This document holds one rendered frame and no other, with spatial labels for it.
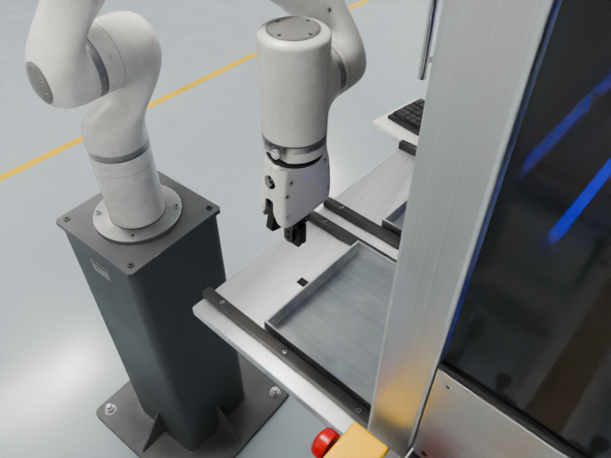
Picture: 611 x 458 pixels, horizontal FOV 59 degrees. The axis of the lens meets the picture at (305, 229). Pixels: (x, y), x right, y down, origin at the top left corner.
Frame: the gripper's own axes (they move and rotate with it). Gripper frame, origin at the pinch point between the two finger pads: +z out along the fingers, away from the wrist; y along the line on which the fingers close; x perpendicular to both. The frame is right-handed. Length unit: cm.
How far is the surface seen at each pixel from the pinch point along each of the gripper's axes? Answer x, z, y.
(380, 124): 31, 30, 70
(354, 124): 107, 111, 163
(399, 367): -26.8, -7.0, -12.6
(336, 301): -3.4, 21.6, 7.6
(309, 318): -2.2, 21.6, 1.3
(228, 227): 98, 111, 63
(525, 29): -29, -45, -13
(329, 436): -22.3, 8.0, -17.8
